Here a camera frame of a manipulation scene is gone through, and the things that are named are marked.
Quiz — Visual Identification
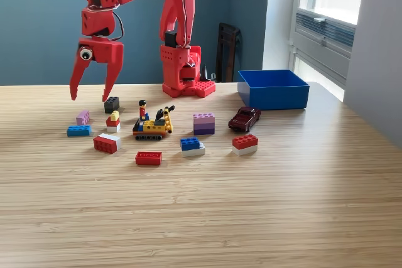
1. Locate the pink and purple brick stack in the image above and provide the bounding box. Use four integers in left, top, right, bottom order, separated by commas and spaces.
192, 112, 216, 136

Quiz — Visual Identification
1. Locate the toy figure red shirt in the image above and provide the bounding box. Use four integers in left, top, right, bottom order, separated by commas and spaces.
138, 99, 150, 122

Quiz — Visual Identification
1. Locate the dark folded chair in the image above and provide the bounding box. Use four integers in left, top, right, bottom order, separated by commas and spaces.
215, 22, 243, 83

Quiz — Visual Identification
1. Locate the red building brick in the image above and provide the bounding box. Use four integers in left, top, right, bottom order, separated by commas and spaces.
134, 151, 163, 166

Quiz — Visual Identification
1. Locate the dark red toy car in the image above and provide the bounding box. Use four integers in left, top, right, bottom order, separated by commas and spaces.
227, 106, 262, 133

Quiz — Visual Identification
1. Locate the black building brick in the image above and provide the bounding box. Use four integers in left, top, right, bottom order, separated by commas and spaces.
104, 95, 121, 114

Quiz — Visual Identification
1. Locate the red on white brick stack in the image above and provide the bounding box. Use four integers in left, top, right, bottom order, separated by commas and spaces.
232, 134, 259, 156

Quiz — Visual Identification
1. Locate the blue flat building brick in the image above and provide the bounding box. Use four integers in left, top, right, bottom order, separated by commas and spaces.
66, 124, 92, 138

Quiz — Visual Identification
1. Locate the blue plastic bin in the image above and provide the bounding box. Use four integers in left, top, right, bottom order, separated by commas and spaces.
237, 69, 310, 111

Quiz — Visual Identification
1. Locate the small yellow toy digger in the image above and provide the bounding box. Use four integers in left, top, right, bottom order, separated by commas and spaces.
132, 105, 176, 141

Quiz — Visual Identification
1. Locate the pink building brick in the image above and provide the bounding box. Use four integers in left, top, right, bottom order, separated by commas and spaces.
75, 109, 92, 126

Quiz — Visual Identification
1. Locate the red and white tipped brick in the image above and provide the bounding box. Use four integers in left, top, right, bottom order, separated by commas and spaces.
92, 132, 122, 155

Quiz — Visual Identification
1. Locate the grey window vent unit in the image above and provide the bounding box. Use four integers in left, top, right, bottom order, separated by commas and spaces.
290, 9, 356, 85

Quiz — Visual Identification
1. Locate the blue and white brick stack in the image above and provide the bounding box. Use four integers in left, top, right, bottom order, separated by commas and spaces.
179, 137, 206, 158

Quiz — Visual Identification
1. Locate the yellow red white brick stack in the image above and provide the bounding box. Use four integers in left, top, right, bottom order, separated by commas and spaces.
106, 110, 121, 133

